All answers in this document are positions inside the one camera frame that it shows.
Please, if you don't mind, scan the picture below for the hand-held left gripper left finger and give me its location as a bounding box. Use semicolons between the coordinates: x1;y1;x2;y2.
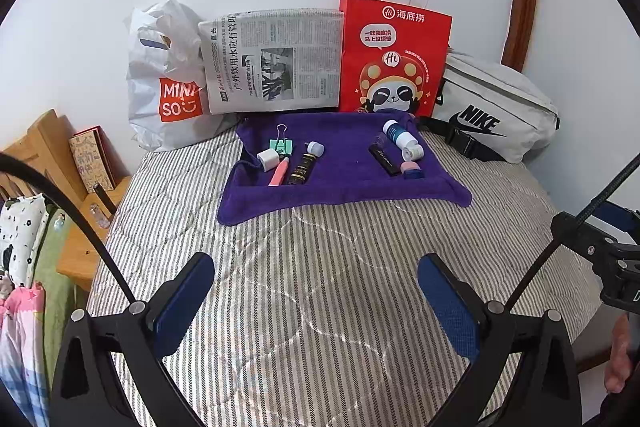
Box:
50;253;215;427

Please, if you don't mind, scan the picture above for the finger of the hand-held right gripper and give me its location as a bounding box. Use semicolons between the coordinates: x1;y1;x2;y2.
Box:
550;212;623;265
597;202;640;240

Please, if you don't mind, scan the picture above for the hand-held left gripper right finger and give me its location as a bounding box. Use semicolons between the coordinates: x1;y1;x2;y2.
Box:
418;253;583;427

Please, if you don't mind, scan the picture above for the pink tube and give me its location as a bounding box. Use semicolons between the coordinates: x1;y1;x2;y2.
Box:
269;157;291;186

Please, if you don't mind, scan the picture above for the white charger plug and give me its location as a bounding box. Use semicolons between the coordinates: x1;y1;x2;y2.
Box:
257;149;282;172

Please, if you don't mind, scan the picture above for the green binder clip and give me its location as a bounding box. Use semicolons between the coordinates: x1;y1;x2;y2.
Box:
269;124;293;155

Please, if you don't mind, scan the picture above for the blue and white bottle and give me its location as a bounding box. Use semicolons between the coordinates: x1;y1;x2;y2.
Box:
382;119;418;148

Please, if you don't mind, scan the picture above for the person's right hand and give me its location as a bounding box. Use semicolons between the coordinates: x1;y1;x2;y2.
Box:
604;312;635;393

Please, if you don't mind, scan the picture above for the small glass bottle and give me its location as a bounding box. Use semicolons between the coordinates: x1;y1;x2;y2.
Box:
90;202;112;230

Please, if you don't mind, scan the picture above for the wooden nightstand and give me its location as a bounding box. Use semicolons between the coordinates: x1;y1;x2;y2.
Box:
56;176;133;293

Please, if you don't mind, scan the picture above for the black pen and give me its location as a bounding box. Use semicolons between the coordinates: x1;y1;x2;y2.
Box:
94;183;121;212

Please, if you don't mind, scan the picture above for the striped bed cover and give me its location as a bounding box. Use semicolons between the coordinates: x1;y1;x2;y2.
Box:
85;127;608;427

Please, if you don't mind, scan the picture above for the green cloth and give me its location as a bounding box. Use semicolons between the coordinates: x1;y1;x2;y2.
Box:
30;207;76;388

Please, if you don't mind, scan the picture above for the purple towel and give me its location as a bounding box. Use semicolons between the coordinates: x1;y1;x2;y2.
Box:
217;111;473;228

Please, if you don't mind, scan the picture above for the patterned flat box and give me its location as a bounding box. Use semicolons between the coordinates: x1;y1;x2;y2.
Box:
68;125;121;194

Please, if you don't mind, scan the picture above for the pink cloth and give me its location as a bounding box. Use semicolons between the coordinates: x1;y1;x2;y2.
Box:
0;284;46;408

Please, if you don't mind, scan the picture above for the white waist bag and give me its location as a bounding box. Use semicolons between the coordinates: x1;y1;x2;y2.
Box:
417;49;561;165

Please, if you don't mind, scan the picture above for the white plastic shopping bag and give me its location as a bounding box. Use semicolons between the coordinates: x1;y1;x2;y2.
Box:
125;0;236;152

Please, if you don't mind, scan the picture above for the red paper bag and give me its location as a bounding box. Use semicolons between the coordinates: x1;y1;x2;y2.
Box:
339;0;453;118

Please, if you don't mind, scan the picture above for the folded newspaper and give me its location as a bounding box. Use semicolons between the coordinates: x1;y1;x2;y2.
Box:
198;8;346;115

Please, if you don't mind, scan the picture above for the black cable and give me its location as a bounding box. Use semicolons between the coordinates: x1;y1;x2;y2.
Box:
502;155;640;310
0;155;138;305

